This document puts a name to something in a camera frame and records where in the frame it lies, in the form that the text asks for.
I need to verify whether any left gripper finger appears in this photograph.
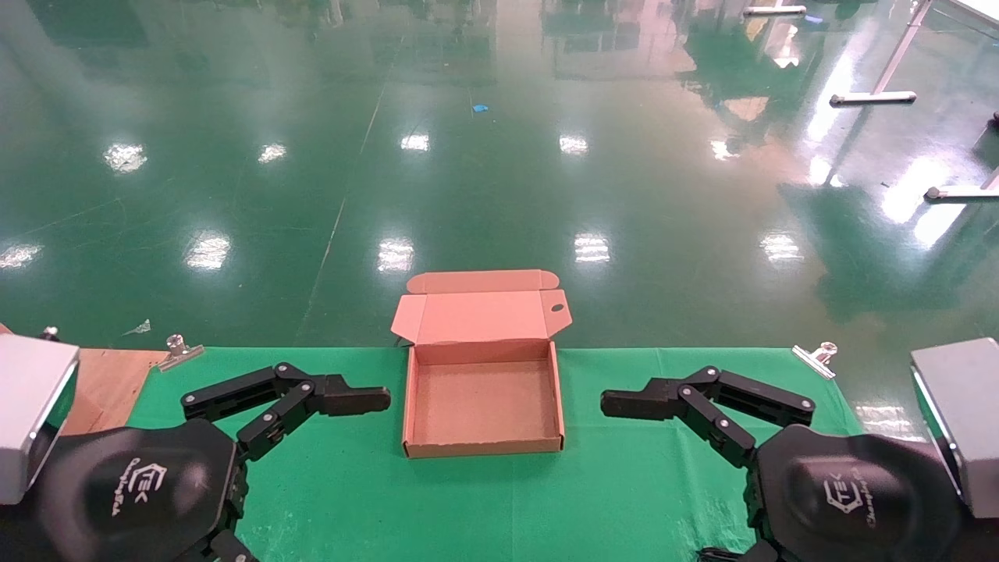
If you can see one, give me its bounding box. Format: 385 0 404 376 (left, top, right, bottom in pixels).
181 361 392 462

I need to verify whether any open brown cardboard box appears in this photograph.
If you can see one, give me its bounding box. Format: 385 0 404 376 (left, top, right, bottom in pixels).
390 269 573 459

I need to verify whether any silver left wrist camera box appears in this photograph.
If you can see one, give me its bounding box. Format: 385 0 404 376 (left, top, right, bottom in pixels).
0 334 80 506

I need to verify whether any silver metal table clip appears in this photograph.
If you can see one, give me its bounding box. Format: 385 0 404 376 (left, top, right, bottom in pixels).
156 333 205 372
791 341 839 381

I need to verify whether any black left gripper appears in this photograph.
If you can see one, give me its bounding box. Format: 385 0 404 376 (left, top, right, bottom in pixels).
31 418 260 562

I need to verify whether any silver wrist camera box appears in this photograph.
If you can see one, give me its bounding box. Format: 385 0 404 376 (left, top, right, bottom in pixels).
0 334 80 506
910 337 999 520

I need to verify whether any green table cloth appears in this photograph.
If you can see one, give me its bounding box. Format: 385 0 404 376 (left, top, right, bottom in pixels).
127 346 866 562

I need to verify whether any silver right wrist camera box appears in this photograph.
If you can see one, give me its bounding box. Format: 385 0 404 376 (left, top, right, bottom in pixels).
910 337 999 520

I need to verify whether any white table leg frame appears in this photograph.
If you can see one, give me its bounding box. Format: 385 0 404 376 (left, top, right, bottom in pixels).
924 165 999 203
829 0 935 107

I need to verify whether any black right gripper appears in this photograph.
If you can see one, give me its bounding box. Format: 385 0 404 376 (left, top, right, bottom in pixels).
600 365 970 562

